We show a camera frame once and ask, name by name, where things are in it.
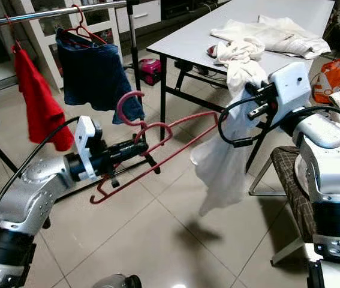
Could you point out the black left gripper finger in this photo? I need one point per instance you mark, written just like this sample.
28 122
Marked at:
132 146
134 156

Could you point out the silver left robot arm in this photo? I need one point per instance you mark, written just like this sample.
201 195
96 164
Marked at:
32 198

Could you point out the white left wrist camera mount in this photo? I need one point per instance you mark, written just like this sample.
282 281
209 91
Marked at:
86 138

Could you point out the pink vacuum cleaner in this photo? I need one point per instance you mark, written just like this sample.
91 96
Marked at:
150 72

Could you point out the pink plastic hanger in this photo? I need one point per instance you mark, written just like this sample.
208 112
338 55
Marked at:
120 105

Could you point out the thin white T-shirt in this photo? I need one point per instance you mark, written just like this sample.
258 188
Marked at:
223 168

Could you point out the red thin hanger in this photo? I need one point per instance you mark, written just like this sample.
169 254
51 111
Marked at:
17 43
81 27

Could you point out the white table black legs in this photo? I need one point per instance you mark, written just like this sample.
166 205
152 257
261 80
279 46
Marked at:
193 36

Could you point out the white spread garment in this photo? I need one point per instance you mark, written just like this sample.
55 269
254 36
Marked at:
283 33

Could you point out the metal clothes rack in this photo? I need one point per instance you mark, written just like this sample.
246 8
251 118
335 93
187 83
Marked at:
50 13

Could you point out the red FILA T-shirt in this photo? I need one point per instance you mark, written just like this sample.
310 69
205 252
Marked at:
41 108

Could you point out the blue denim shorts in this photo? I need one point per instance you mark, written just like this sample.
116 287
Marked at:
92 78

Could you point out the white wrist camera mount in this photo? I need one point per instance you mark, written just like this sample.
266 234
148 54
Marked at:
86 138
292 87

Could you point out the grey left robot leg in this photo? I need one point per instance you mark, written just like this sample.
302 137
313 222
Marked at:
116 282

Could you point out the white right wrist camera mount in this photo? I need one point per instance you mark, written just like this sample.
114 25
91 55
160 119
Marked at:
292 87

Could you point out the white glass-door cabinet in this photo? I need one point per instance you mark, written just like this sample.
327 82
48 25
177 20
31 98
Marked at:
122 18

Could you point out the orange bag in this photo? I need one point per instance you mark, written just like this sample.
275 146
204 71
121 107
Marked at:
334 78

